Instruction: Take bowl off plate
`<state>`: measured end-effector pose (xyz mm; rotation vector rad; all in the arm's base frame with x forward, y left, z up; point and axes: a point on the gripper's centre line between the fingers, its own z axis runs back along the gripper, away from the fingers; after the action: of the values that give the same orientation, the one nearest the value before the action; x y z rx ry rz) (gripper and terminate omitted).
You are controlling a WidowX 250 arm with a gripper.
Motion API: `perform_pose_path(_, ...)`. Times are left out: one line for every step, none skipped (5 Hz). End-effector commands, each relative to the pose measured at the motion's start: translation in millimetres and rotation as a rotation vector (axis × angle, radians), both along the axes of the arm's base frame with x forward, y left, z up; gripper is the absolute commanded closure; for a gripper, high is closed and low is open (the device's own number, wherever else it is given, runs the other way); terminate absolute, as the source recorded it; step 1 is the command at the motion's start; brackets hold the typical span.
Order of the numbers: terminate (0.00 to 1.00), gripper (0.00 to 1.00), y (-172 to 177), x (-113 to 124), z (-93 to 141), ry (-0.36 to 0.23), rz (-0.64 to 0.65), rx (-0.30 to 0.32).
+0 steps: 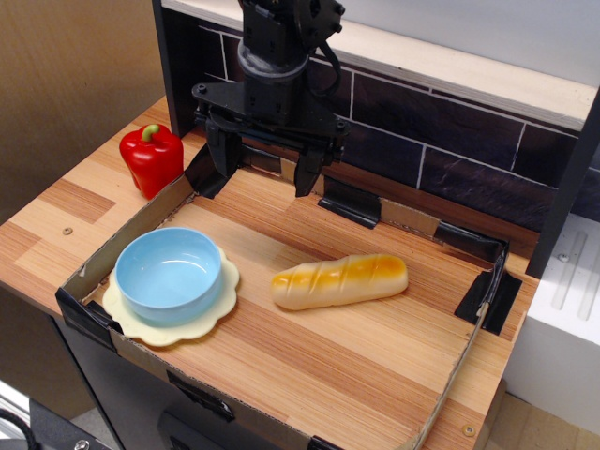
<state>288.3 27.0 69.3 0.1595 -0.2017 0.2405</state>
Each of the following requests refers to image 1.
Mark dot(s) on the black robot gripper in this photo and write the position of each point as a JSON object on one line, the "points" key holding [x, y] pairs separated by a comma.
{"points": [[273, 105]]}

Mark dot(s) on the light blue plastic bowl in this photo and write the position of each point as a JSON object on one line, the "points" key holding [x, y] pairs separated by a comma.
{"points": [[170, 276]]}

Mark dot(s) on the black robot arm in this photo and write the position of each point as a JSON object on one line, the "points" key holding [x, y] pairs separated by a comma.
{"points": [[282, 31]]}

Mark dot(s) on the cream scalloped plate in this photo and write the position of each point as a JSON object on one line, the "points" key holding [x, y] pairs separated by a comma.
{"points": [[133, 326]]}

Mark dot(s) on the red toy bell pepper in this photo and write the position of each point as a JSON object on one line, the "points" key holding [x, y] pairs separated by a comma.
{"points": [[154, 157]]}

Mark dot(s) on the toy bread loaf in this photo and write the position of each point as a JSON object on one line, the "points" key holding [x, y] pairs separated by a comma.
{"points": [[352, 279]]}

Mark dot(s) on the dark brick backsplash panel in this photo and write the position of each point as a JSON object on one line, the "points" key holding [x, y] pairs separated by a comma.
{"points": [[497, 150]]}

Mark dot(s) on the cardboard tray border with tape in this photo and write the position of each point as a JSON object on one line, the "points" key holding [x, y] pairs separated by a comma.
{"points": [[401, 373]]}

